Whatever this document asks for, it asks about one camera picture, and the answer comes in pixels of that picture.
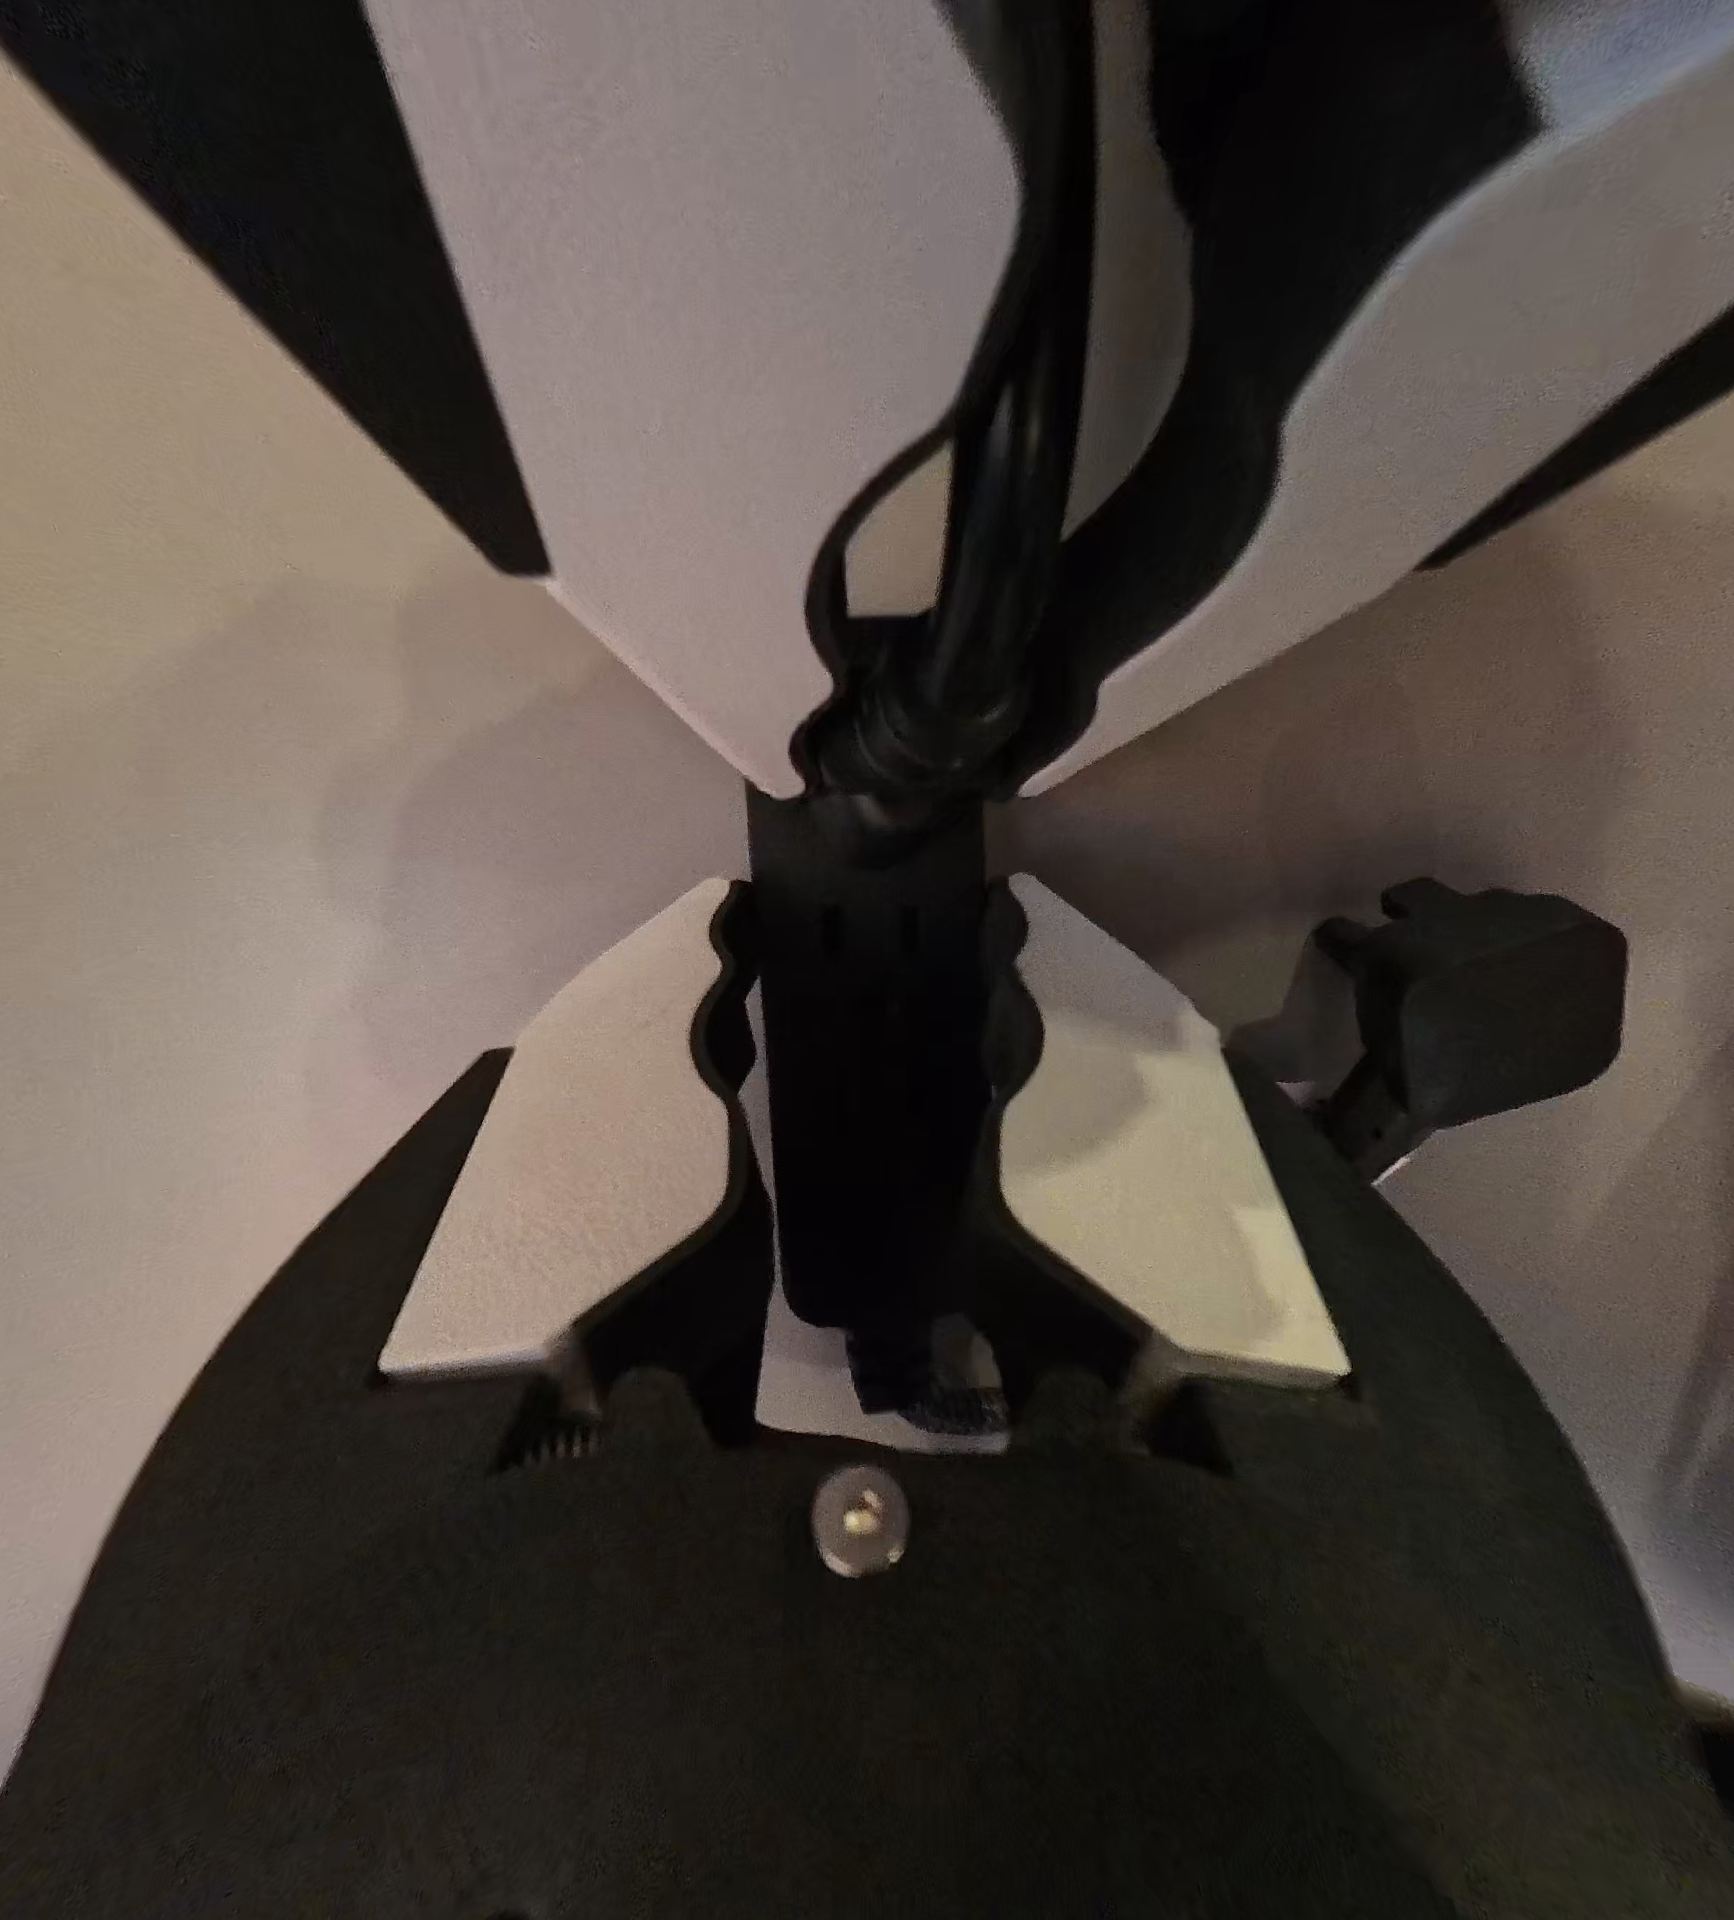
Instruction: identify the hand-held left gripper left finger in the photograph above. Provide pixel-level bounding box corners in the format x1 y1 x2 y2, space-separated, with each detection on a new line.
376 875 784 1389

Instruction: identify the thick black power cable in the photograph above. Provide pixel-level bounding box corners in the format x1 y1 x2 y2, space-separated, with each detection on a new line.
804 0 1115 843

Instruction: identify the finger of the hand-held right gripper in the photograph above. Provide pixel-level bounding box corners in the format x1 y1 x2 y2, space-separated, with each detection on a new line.
1023 15 1734 799
365 0 1026 799

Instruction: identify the black braided cord plug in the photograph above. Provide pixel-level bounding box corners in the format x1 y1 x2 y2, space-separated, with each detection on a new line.
1238 876 1631 1186

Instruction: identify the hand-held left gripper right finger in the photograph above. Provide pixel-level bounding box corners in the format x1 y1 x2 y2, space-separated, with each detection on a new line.
976 875 1353 1396

